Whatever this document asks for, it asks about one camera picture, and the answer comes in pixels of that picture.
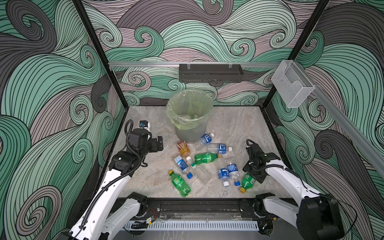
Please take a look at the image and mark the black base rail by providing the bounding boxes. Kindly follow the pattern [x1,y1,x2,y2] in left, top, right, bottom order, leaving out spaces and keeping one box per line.
[132,198,277,220]

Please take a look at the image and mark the clear plastic wall holder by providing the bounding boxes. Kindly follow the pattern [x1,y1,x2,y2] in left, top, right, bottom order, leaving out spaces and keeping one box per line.
[272,60,315,109]

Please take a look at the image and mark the green soda bottle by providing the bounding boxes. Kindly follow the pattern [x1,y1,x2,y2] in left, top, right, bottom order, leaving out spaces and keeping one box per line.
[239,173,256,194]
[168,170,191,198]
[191,153,222,168]

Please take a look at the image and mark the aluminium rail back wall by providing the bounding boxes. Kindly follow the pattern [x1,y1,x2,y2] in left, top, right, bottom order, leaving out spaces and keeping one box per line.
[109,61,280,68]

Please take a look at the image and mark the blue label bottle white cap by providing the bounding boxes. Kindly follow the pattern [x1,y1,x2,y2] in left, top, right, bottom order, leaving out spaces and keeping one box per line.
[207,143,233,155]

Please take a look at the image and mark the clear bottle white label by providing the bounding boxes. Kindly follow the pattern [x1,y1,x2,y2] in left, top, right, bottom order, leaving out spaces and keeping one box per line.
[179,114,199,120]

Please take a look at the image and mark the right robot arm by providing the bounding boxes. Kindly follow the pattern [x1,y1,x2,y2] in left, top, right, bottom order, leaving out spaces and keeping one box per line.
[243,140,347,240]

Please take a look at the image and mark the blue label bottle near bin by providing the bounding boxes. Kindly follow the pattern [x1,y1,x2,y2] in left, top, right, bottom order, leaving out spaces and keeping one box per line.
[194,133,215,151]

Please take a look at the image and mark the orange juice bottle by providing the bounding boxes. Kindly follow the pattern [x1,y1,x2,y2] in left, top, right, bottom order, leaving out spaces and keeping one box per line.
[177,141,191,158]

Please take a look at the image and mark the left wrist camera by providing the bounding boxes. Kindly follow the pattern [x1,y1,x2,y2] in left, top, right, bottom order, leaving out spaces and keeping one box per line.
[139,120,151,131]

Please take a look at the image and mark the black wall tray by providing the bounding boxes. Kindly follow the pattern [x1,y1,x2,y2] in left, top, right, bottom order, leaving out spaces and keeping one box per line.
[179,65,244,84]

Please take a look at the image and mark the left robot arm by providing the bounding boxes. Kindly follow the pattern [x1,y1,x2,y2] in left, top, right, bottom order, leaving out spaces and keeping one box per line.
[58,128,164,240]

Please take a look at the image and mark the black frame post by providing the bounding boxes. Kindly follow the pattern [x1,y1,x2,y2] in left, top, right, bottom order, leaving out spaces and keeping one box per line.
[262,0,329,112]
[73,0,129,111]

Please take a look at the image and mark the aluminium rail right wall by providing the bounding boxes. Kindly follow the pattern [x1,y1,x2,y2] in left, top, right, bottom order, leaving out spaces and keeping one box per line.
[296,63,384,176]

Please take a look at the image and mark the blue label bottle front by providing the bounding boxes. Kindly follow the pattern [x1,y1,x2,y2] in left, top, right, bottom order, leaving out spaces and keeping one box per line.
[218,168,230,187]

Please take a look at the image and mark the grey bin with green liner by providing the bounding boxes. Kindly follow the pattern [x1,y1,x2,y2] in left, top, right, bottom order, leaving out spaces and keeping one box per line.
[166,90,213,143]

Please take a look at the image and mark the clear empty bottle white cap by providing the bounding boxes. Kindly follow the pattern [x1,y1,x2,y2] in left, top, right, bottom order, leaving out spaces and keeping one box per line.
[186,156,211,184]

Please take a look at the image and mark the aluminium rail wall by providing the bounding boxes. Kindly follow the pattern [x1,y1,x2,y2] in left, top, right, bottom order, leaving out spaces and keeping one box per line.
[109,61,280,68]
[296,63,384,176]

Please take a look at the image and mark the black frame post left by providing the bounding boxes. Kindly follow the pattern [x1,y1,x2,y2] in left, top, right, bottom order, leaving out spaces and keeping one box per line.
[73,0,129,111]

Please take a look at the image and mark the white slotted cable duct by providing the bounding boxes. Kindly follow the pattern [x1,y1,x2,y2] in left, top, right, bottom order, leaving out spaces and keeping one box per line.
[139,221,259,232]

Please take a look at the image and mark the black frame post right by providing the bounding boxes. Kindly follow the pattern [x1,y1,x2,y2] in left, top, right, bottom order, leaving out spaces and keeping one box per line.
[262,0,329,112]

